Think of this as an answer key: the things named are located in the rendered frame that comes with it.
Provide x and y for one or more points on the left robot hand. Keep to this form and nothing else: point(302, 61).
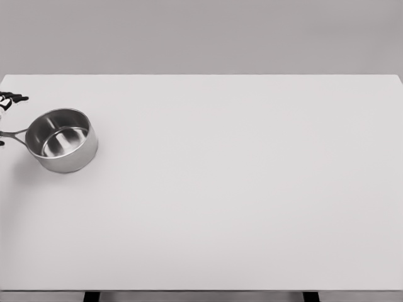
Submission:
point(9, 99)

